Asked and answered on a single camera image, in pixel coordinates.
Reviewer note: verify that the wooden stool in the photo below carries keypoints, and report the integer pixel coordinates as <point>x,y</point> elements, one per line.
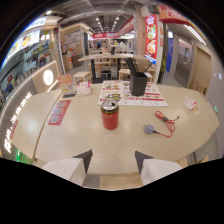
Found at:
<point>124,73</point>
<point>81,76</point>

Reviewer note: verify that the red drink can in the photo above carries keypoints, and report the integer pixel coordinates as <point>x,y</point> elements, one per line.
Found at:
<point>109,115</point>

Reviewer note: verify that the grey Anker power adapter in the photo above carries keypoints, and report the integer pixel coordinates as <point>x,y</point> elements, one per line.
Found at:
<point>149,128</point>

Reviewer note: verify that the printed menu placemat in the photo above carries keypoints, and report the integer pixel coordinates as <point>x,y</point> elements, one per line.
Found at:
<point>130,93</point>

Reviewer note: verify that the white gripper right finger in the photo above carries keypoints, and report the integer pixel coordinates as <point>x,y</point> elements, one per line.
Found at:
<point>156,169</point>

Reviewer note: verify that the black chopstick holder box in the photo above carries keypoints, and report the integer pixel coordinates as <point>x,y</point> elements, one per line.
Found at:
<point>138,83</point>

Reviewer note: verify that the red food poster banner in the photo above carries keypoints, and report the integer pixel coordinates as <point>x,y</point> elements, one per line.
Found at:
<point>150,38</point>

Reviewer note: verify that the high wooden table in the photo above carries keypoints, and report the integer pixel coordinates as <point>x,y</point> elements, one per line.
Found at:
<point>106,58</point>

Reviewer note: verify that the pink white card stand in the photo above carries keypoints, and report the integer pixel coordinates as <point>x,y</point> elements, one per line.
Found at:
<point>83,88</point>

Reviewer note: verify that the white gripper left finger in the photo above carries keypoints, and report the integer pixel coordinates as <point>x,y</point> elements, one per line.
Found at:
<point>66,167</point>

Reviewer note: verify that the orange tabletop sign stand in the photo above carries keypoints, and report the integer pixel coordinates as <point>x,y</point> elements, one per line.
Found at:
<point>65,84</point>

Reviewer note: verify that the red QR code sticker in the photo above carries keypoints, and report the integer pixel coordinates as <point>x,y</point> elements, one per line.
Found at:
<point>58,112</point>

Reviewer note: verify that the black chopsticks bundle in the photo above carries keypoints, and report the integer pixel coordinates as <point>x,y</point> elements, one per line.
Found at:
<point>131,65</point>

